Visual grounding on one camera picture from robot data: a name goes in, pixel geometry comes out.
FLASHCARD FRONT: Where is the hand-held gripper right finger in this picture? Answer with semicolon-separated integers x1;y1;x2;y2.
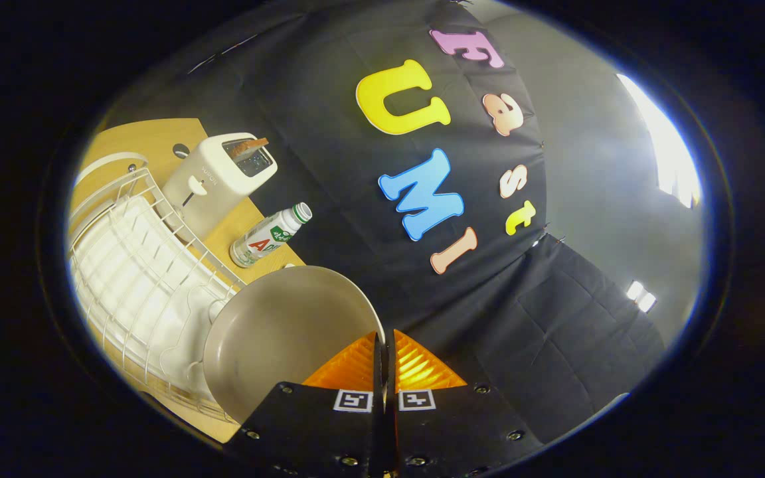
386;329;546;478

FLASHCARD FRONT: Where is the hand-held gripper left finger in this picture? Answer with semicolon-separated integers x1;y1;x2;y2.
223;332;390;478

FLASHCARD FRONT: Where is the cream round plate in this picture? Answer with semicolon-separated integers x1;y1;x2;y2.
203;266;386;424

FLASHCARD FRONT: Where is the white wire dish rack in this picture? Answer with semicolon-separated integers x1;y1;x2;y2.
67;151;250;426

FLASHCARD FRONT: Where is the white drink bottle green cap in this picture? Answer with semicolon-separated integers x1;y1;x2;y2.
230;202;313;269

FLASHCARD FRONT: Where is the small ceiling light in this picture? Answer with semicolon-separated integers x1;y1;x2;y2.
625;280;657;313

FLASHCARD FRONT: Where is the black backdrop cloth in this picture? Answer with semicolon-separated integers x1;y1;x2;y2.
90;0;669;445

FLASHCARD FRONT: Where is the cream toaster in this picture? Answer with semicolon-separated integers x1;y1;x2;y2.
160;133;278;243

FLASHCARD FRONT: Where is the brown bread slice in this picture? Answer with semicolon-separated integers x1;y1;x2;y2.
226;137;269;160

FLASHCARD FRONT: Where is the bright ceiling light panel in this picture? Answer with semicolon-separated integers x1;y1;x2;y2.
615;73;702;210

